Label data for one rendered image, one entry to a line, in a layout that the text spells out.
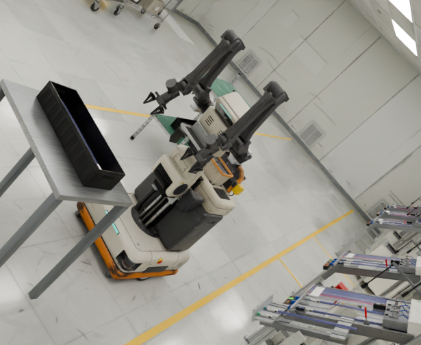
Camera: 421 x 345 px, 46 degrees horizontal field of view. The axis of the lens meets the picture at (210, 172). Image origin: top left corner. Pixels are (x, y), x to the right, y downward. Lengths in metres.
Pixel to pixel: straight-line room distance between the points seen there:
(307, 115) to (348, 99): 1.02
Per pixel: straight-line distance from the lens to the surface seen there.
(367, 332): 3.12
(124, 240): 3.19
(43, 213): 2.14
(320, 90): 12.12
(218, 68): 2.91
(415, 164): 11.76
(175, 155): 3.09
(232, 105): 2.88
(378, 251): 7.79
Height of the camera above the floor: 1.91
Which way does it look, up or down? 19 degrees down
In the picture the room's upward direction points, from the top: 47 degrees clockwise
